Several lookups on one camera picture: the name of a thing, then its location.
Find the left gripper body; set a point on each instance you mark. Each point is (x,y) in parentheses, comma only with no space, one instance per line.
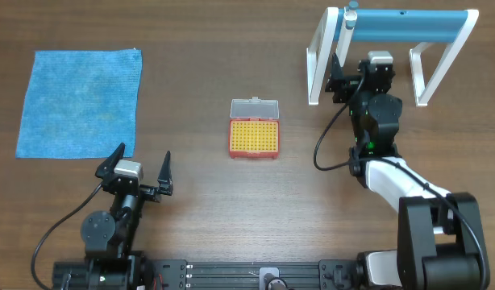
(126,187)

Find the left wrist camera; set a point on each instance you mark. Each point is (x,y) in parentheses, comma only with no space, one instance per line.
(128,170)

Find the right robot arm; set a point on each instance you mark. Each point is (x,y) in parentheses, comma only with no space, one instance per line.
(392,185)

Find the white and blue stand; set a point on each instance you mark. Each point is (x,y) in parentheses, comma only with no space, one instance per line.
(408,26)

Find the white pipette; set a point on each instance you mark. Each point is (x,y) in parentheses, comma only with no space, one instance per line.
(349,19)

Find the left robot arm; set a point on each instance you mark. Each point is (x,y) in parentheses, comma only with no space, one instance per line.
(98,231)

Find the red and yellow tip box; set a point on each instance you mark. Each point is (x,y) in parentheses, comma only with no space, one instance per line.
(254,137)

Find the mounting rail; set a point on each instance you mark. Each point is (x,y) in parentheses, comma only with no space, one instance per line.
(231,274)

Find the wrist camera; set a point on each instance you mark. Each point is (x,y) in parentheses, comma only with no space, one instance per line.
(379,58)
(128,170)

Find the blue cloth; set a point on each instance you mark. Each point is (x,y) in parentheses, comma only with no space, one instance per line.
(78,104)

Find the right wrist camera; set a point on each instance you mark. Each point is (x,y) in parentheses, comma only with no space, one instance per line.
(379,58)

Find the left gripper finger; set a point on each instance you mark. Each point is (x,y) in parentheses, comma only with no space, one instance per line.
(166,177)
(109,163)

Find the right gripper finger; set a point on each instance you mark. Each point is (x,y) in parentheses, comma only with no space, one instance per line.
(337,69)

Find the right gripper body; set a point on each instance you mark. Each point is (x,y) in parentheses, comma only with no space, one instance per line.
(378,78)

